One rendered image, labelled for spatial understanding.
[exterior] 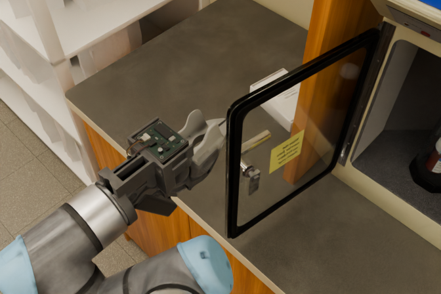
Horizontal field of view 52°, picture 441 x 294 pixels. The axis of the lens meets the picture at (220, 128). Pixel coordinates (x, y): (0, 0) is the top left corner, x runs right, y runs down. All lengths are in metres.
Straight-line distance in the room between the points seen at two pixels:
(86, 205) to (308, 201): 0.62
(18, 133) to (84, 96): 1.32
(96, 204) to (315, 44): 0.43
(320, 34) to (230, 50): 0.66
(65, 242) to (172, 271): 0.13
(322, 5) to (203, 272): 0.44
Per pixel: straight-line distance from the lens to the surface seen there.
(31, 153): 2.48
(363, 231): 1.05
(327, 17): 0.73
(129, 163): 0.57
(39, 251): 0.55
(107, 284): 0.58
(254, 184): 0.78
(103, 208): 0.56
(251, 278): 1.14
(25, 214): 2.28
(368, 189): 1.07
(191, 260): 0.51
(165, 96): 1.25
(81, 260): 0.57
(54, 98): 1.96
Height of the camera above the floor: 1.84
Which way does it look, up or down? 50 degrees down
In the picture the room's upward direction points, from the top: straight up
